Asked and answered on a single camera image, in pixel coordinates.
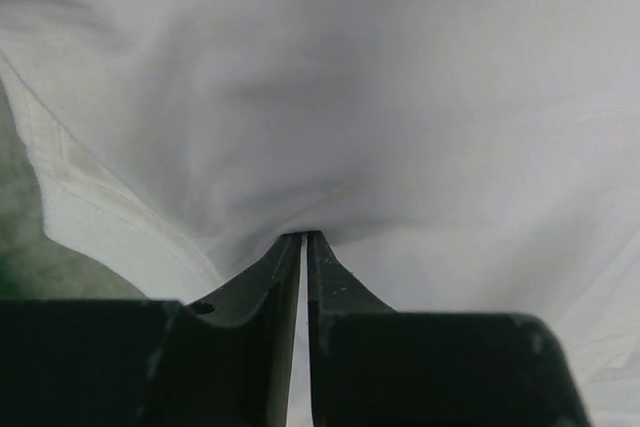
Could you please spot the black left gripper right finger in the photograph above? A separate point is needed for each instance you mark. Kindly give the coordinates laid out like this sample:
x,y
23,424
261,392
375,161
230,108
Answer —
x,y
373,366

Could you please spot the white t-shirt with red print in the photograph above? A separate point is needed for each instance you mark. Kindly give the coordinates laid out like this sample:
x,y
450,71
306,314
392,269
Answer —
x,y
458,154

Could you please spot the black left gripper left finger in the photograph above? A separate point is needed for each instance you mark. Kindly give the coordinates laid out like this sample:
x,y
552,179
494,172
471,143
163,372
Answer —
x,y
224,360

